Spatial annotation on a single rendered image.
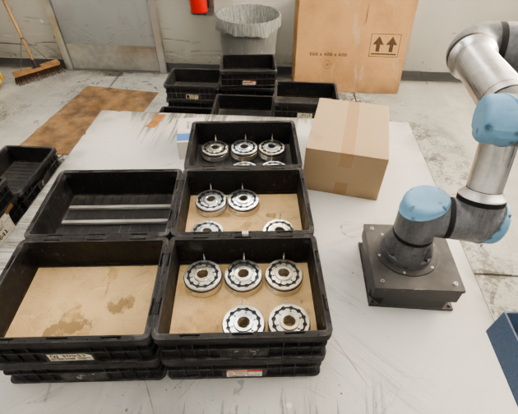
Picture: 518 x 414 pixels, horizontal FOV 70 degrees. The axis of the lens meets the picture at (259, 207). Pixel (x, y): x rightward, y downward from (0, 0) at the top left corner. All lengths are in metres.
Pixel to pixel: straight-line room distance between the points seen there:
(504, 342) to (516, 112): 0.37
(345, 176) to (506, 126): 0.89
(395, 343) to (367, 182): 0.61
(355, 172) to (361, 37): 2.50
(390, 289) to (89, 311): 0.82
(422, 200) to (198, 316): 0.66
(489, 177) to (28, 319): 1.21
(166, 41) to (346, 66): 1.80
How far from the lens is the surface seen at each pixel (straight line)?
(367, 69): 3.89
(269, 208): 1.24
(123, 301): 1.07
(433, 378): 1.16
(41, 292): 1.18
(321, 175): 1.47
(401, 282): 1.16
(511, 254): 2.64
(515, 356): 0.75
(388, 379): 1.12
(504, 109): 0.64
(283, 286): 1.01
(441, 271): 1.22
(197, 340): 0.86
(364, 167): 1.43
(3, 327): 1.14
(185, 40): 4.12
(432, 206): 1.06
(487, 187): 1.09
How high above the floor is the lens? 1.69
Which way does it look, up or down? 44 degrees down
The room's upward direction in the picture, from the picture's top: straight up
